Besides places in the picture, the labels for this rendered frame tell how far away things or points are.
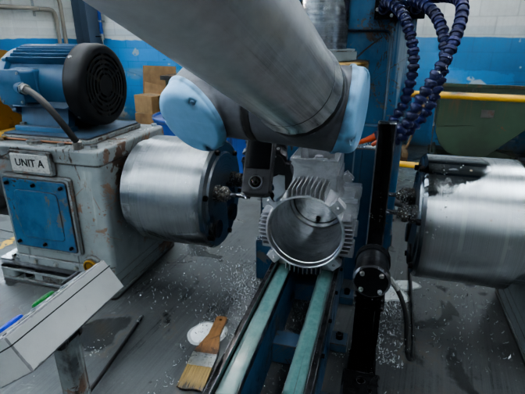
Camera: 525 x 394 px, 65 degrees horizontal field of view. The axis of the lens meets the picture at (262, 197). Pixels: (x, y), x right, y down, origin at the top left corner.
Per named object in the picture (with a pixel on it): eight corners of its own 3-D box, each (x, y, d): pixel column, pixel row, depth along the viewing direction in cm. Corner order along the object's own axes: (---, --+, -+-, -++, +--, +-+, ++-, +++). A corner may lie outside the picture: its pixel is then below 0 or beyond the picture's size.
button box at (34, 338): (95, 303, 62) (73, 275, 62) (125, 286, 59) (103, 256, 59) (-1, 390, 47) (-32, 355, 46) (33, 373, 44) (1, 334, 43)
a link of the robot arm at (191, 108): (226, 98, 41) (273, 33, 48) (136, 89, 46) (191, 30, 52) (248, 165, 48) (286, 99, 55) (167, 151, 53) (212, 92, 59)
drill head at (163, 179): (134, 208, 120) (124, 122, 111) (255, 223, 110) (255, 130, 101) (76, 248, 97) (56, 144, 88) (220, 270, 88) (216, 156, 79)
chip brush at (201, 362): (212, 316, 91) (211, 313, 91) (233, 320, 90) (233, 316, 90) (175, 389, 73) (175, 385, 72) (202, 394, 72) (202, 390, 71)
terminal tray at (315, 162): (298, 173, 99) (300, 144, 97) (344, 177, 96) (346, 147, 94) (287, 190, 88) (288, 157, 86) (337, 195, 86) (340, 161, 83)
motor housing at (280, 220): (281, 228, 106) (282, 157, 99) (356, 238, 101) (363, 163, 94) (258, 267, 88) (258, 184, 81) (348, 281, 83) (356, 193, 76)
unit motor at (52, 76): (50, 192, 123) (20, 41, 108) (148, 204, 114) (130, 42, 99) (-27, 228, 100) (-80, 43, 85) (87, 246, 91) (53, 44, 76)
